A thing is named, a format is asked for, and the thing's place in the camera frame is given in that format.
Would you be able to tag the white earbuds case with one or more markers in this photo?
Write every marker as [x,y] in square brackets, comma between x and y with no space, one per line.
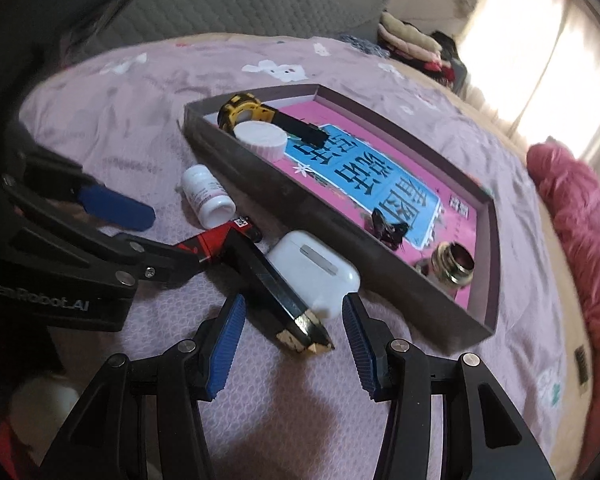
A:
[315,272]

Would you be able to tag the white window curtain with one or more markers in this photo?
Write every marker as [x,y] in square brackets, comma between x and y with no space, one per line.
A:
[540,50]

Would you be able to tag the black hair clip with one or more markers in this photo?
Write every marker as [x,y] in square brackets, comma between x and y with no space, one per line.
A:
[387,230]

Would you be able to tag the grey quilted sofa cover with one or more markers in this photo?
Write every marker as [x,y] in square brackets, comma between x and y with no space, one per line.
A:
[260,5]

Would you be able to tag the yellow black wrist watch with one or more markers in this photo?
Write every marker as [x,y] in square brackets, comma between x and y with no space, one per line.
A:
[260,112]

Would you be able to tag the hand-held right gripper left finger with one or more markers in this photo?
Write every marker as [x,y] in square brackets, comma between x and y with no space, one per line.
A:
[226,350]

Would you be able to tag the white ribbed bottle cap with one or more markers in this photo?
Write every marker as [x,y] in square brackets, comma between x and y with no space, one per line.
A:
[260,139]

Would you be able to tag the pink and blue book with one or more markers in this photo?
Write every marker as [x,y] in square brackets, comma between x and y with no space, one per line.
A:
[380,200]

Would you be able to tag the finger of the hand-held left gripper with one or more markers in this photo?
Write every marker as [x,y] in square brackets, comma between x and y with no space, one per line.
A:
[117,210]
[145,260]

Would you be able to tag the shallow brown cardboard box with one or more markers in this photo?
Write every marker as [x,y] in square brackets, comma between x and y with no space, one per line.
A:
[330,215]

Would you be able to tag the dark patterned cloth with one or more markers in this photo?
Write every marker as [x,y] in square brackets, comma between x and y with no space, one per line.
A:
[362,44]

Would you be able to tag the red black white tube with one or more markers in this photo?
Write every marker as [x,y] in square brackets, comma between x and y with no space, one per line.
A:
[215,242]

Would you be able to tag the pink quilted duvet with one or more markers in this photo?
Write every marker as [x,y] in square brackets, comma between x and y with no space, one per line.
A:
[577,220]

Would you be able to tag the pink printed bed sheet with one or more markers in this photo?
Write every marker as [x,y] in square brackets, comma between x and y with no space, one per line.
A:
[130,125]

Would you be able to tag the small dark fabric tag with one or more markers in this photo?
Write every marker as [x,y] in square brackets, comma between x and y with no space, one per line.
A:
[581,362]

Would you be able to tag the white pill bottle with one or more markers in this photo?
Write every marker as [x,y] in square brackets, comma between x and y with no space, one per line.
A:
[207,194]

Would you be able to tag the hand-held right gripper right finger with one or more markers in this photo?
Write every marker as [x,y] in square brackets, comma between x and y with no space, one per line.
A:
[362,350]

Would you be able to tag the black bar with gold end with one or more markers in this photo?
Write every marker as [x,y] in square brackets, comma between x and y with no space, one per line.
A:
[280,292]

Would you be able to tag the stack of folded clothes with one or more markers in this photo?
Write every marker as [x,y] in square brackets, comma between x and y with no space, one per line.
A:
[412,47]

